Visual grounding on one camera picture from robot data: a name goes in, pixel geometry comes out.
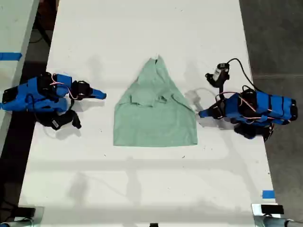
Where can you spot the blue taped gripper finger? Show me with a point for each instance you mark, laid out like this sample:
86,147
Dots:
99,96
207,110
98,91
207,115

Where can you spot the pale green T-shirt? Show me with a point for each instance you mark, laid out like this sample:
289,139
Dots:
154,123

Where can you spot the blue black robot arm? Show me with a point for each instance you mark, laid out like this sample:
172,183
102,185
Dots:
270,106
21,94

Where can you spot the long blue tape strip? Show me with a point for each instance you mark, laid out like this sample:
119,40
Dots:
10,56

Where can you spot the white side table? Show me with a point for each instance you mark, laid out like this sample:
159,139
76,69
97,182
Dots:
14,23

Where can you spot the short blue tape strip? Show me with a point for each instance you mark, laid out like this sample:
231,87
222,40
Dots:
268,194

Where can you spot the small black box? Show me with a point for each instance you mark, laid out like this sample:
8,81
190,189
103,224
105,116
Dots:
25,212
272,209

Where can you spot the black camera box with label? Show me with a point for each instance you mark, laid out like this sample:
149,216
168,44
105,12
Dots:
56,121
217,73

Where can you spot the metal table bracket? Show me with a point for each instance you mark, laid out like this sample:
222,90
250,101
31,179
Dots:
39,216
256,216

